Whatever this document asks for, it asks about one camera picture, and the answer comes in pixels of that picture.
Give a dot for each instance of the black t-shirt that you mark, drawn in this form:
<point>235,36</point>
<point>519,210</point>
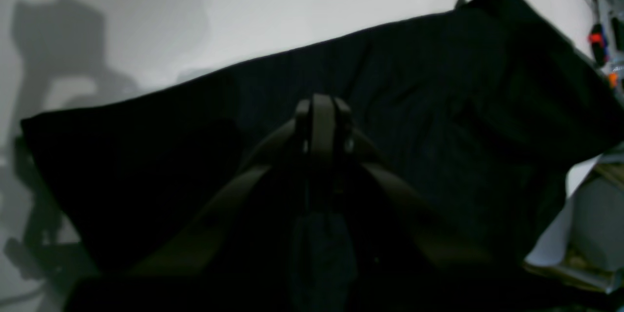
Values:
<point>409,167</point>

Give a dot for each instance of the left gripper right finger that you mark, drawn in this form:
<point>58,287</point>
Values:
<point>439,242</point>

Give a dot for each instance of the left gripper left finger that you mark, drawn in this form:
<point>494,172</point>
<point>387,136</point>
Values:
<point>194,246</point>

